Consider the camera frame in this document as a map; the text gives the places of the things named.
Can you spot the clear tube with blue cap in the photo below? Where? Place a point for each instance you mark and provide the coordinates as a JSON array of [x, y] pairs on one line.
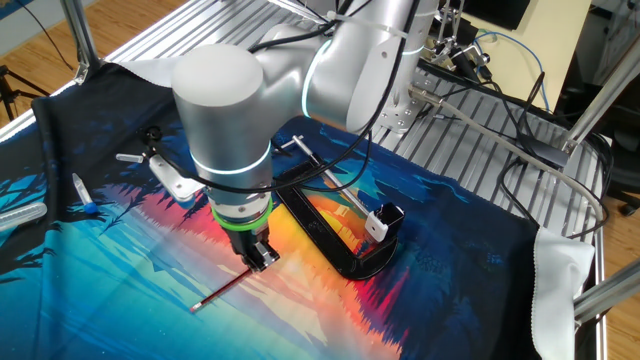
[[82, 190]]

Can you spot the black tripod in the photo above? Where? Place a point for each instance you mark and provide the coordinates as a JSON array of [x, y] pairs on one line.
[[6, 90]]

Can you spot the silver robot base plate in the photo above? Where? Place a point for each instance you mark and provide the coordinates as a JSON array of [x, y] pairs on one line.
[[400, 120]]

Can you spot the short clear plastic tube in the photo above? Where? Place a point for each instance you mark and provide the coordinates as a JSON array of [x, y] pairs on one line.
[[127, 158]]

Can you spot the black power adapter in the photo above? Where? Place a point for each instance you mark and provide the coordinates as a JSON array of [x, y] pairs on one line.
[[545, 150]]

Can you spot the black C-clamp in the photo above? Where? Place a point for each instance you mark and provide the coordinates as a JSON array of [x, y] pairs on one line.
[[320, 235]]

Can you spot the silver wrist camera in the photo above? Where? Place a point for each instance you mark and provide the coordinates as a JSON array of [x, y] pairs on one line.
[[172, 182]]

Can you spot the pale yellow desk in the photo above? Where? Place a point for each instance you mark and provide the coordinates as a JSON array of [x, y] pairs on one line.
[[555, 35]]

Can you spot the aluminium frame bar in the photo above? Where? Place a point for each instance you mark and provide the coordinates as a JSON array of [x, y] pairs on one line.
[[607, 292]]

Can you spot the black white pencil sharpener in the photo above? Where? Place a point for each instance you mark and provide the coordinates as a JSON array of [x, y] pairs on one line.
[[391, 217]]

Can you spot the colourful forest print cloth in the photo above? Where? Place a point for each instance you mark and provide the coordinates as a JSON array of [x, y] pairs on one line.
[[125, 290]]

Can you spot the red black pencil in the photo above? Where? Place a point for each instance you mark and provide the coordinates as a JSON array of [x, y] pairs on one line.
[[220, 291]]

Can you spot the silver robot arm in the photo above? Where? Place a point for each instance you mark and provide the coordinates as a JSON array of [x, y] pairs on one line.
[[225, 110]]

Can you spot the black monitor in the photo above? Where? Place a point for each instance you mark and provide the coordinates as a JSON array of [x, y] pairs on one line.
[[500, 12]]

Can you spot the black office chair base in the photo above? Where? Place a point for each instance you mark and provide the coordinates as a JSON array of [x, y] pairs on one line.
[[627, 207]]

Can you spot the aluminium frame post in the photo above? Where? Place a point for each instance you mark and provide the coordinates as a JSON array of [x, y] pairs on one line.
[[80, 35], [607, 90]]

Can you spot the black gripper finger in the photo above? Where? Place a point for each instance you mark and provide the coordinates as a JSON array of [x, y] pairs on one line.
[[248, 260], [265, 257]]

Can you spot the metal camera mount stand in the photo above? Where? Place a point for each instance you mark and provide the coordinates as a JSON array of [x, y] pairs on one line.
[[467, 57]]

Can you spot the large clear plastic tube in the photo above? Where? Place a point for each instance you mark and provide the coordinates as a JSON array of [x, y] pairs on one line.
[[22, 215]]

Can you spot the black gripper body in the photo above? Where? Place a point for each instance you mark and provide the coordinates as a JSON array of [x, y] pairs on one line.
[[245, 237]]

